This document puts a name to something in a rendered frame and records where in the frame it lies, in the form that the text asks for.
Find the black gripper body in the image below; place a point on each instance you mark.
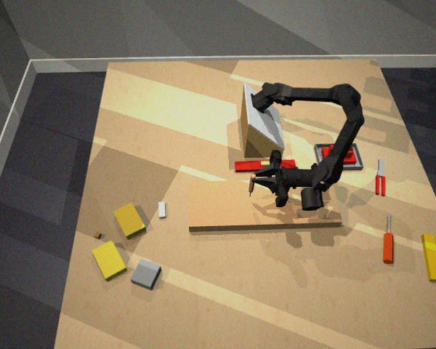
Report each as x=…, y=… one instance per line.
x=285, y=178

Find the tan wooden floor panel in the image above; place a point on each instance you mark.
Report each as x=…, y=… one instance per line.
x=227, y=205

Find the red-handled awl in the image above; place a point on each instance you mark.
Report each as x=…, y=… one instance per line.
x=388, y=246

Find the red flat bar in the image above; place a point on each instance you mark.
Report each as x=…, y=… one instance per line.
x=254, y=166

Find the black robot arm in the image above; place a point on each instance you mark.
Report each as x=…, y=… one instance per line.
x=330, y=168

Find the awl with brown handle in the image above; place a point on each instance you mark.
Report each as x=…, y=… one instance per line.
x=251, y=184

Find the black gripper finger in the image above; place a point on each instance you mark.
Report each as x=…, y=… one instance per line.
x=269, y=182
x=266, y=172

